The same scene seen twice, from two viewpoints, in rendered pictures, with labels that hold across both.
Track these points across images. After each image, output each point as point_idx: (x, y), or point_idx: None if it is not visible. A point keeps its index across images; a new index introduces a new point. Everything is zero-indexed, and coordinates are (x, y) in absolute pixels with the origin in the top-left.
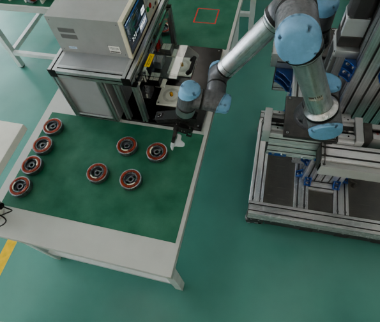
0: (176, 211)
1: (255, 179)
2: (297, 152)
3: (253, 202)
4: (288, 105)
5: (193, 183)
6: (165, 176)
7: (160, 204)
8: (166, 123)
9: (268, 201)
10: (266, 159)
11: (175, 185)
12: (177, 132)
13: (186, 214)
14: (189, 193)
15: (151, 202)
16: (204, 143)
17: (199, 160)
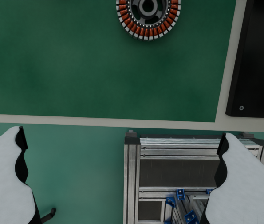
0: (1, 98)
1: (169, 147)
2: None
3: (138, 150)
4: None
5: (82, 122)
6: (83, 50)
7: (6, 55)
8: (252, 12)
9: (143, 163)
10: (197, 158)
11: (65, 83)
12: (221, 54)
13: (2, 122)
14: (54, 118)
15: (1, 28)
16: (190, 128)
17: (142, 125)
